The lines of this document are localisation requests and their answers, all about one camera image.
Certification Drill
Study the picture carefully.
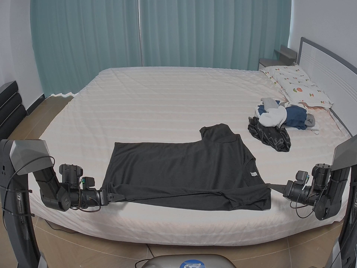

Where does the grey bedside table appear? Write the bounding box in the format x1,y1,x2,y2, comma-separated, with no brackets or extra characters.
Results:
259,45,297,70

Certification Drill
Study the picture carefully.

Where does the black chest of drawers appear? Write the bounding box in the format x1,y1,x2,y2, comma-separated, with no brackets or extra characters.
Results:
0,81,27,140

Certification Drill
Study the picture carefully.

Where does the blue-green curtain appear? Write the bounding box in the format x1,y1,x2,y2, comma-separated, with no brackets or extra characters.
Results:
29,0,144,97
139,0,292,70

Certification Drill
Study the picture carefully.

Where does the black T-shirt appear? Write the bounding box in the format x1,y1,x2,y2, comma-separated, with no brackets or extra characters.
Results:
100,124,272,211

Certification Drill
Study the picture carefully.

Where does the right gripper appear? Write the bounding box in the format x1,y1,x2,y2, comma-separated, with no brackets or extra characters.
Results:
269,180,312,205

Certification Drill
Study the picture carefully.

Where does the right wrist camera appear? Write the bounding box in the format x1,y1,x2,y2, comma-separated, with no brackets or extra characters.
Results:
295,170,309,184

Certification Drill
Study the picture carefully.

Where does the bed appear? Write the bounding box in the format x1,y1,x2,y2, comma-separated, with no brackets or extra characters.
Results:
29,36,357,246

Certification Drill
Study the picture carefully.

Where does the black cable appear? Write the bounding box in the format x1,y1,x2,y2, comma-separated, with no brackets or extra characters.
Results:
8,156,55,185
135,245,157,268
290,198,317,220
46,219,76,234

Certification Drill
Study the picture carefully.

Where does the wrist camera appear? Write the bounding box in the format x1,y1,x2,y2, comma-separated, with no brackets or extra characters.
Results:
295,170,309,184
80,176,96,190

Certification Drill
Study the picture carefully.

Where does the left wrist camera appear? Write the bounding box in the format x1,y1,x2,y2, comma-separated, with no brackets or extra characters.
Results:
80,176,96,190

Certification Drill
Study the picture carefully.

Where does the pile of clothes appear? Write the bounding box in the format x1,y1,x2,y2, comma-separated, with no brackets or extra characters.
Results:
248,97,321,152

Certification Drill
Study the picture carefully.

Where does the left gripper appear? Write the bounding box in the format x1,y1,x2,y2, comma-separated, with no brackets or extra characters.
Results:
79,188,126,208

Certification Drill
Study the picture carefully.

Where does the white printed pillow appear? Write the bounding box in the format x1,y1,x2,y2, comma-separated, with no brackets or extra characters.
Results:
261,65,334,108

